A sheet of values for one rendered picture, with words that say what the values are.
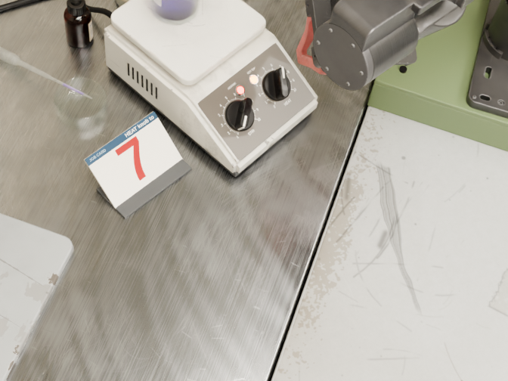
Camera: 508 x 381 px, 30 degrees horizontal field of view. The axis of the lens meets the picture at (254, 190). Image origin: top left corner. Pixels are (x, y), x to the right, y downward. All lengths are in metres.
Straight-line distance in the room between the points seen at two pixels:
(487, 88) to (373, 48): 0.34
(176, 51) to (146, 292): 0.24
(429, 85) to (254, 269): 0.28
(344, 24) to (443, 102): 0.34
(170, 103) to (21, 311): 0.26
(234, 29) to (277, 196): 0.18
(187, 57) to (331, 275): 0.26
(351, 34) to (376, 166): 0.33
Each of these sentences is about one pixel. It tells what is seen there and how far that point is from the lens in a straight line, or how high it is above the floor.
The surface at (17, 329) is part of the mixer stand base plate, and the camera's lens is 0.90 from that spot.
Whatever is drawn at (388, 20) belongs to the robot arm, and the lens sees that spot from 0.70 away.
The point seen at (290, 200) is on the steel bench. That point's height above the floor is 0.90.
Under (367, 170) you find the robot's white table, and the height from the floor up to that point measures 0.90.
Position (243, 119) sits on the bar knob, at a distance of 0.95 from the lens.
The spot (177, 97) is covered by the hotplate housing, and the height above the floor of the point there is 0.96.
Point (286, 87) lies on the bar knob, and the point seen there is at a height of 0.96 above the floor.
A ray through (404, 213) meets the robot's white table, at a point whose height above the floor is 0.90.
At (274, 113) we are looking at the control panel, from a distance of 0.99.
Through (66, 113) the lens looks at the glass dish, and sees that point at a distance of 1.03.
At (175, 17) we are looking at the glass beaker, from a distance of 0.98.
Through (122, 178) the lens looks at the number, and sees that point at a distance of 0.96.
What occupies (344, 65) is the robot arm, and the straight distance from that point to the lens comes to 0.73.
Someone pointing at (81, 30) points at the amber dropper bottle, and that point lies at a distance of 1.06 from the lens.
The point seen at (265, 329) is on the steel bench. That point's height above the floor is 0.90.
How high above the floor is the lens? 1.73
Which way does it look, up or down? 58 degrees down
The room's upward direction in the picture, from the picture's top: 10 degrees clockwise
